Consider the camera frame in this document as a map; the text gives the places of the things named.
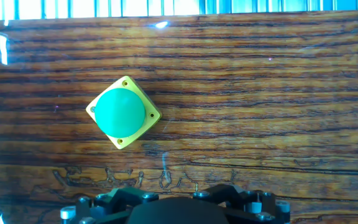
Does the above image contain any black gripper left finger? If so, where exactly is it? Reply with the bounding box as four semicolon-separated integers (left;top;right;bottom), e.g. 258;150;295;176
60;186;160;224

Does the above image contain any yellow green push button box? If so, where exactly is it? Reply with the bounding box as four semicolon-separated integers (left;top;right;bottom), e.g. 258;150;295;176
85;75;163;151

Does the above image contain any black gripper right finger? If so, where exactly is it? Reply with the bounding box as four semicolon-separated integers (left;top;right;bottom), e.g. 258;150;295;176
192;183;291;224

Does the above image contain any wood grain table mat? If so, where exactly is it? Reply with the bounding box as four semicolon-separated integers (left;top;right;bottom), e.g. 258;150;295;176
0;9;358;224

